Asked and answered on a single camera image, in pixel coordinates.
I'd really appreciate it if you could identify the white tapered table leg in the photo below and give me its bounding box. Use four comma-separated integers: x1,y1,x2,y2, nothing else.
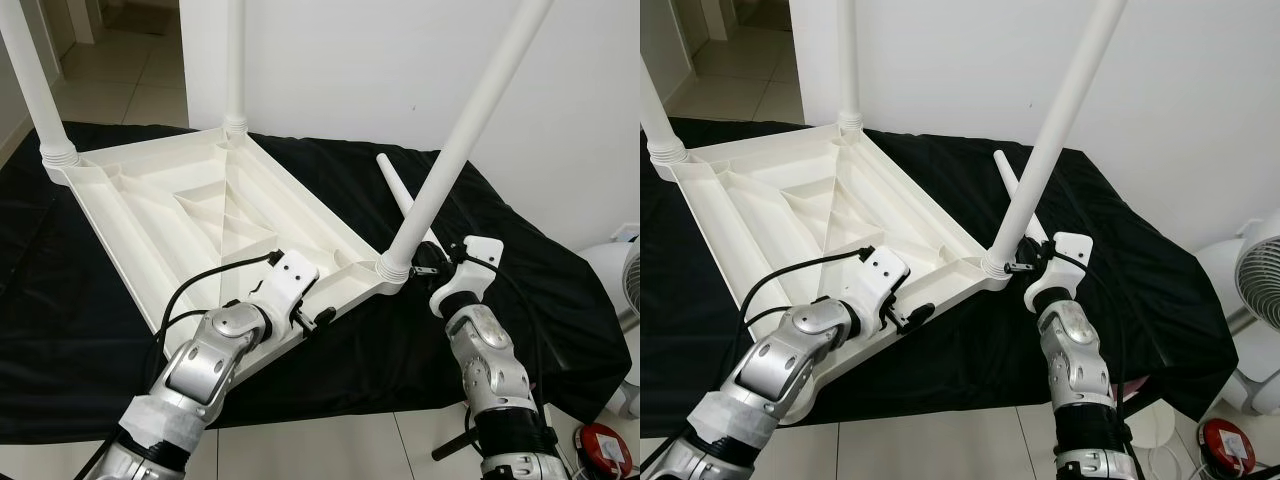
982,0,1129,279
224,0,251,131
640,60,693,176
378,0,556,283
836,0,863,129
377,152,446,256
0,0,81,181
993,150,1051,249

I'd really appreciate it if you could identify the white plastic children table top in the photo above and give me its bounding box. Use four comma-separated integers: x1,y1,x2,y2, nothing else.
650,118,1011,426
42,122,411,386

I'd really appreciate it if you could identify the black table cloth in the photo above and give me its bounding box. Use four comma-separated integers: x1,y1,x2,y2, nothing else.
0,120,631,446
640,118,1241,441

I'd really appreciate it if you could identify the black metal table leg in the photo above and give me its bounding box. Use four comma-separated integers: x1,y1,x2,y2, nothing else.
430,432,481,463

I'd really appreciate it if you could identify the red round floor device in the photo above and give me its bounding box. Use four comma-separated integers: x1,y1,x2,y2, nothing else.
578,425,636,476
1198,420,1259,476

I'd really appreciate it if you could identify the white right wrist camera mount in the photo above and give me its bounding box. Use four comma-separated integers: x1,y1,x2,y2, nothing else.
430,235,504,319
1025,232,1093,311

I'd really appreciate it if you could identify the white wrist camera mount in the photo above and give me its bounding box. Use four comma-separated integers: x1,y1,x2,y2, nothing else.
1025,232,1093,311
855,245,913,336
255,250,321,341
430,235,504,319

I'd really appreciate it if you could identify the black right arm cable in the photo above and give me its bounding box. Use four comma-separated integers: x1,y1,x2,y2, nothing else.
1050,250,1136,401
455,255,546,401

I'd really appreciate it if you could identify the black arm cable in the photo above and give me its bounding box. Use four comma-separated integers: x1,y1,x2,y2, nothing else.
1050,250,1136,401
150,250,281,371
455,255,546,401
742,245,873,341

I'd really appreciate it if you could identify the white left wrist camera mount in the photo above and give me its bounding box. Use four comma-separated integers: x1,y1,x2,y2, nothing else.
855,245,913,336
255,250,321,341

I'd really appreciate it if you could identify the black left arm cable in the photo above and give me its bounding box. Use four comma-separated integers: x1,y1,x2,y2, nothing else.
742,245,873,341
150,250,281,371

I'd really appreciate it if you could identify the white door frame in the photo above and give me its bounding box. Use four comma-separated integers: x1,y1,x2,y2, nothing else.
690,0,736,46
50,0,101,46

